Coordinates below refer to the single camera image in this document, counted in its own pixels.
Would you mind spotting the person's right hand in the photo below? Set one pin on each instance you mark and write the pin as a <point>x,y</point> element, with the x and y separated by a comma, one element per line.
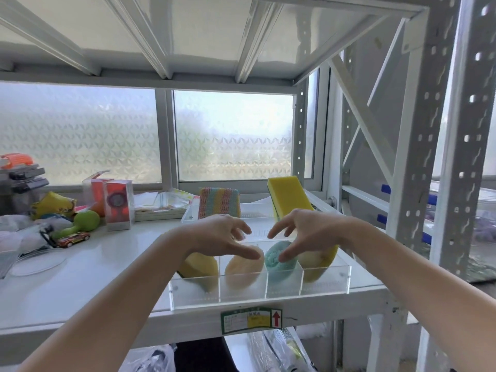
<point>317,230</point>

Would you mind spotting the person's left hand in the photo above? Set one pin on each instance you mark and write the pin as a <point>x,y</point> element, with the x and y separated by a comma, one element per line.
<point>209,236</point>

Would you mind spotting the person's right thumb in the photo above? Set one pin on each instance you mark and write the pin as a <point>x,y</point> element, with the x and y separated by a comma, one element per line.
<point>293,251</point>

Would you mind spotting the person's left thumb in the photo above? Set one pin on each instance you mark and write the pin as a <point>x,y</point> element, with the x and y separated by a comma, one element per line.
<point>248,253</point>

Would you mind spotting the person's left forearm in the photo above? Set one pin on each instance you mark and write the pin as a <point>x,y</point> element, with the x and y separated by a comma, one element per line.
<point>104,306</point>

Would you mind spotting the person's right forearm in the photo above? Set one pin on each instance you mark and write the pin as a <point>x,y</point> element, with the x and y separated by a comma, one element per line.
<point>422,290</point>

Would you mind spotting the beige oval sponge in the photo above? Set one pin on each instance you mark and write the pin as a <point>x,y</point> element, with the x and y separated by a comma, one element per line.
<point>242,273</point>

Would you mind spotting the teal round scrubber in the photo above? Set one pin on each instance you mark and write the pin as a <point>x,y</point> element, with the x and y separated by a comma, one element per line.
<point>279,275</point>

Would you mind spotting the yellow curved sponge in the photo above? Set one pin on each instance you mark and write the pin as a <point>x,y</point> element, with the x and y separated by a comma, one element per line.
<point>319,263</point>

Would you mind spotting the clear acrylic divided organizer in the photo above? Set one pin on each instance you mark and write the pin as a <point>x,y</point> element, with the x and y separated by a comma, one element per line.
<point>255,296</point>

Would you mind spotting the yellow sponge with green pad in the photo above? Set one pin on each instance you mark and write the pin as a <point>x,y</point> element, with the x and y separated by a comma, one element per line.
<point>201,271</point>

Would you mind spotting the tall yellow sponge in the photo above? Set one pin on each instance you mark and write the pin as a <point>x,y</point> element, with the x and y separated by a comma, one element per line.
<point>290,195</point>

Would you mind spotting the striped knitted dishcloth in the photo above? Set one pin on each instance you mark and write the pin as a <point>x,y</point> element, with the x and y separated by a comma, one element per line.
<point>219,203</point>

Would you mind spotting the green and yellow label sticker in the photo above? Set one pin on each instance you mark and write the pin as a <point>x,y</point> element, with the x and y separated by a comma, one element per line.
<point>251,319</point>

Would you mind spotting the flat clear packet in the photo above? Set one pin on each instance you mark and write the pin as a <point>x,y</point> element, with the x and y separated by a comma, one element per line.
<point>162,205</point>

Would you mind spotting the clear bag with green print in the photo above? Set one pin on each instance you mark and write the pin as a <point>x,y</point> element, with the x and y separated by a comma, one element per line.
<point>279,350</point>

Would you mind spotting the clear box with red toy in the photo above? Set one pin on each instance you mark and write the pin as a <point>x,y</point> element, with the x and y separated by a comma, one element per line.
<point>119,205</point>

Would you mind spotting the grey plastic bag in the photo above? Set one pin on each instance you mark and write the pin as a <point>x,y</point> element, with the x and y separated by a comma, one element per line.
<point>153,360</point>

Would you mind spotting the clear box with orange insert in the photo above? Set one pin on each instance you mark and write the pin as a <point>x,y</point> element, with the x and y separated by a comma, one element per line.
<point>95,189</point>

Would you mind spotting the green toy rattle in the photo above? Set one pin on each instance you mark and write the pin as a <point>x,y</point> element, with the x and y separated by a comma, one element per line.
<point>83,221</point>

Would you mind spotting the red toy car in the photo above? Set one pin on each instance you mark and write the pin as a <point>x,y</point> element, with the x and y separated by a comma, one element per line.
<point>73,240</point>

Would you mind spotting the clear storage container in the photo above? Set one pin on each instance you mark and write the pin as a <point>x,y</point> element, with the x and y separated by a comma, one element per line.
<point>486,228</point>

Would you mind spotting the yellow printed packet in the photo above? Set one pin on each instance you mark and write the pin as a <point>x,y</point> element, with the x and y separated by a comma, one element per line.
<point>54,205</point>

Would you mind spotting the grey perforated metal rack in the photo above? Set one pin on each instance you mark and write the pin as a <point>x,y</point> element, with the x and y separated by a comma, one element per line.
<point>461,131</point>

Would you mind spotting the clear round plastic lid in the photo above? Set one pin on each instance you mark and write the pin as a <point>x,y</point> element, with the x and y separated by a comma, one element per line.
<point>37,263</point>

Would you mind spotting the white metal shelf rack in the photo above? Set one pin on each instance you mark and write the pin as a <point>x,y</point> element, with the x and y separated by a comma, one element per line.
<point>162,46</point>

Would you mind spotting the crumpled clear plastic bag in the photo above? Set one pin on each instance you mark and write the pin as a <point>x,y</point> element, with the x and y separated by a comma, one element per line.
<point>17,236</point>

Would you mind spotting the stack of black staplers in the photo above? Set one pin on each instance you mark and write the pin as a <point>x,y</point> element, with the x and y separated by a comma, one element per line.
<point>25,180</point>

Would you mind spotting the orange plastic tool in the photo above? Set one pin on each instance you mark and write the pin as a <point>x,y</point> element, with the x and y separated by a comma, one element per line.
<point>15,160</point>

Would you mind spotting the white window frame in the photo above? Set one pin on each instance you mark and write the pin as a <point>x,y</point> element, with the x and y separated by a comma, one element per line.
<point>168,135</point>

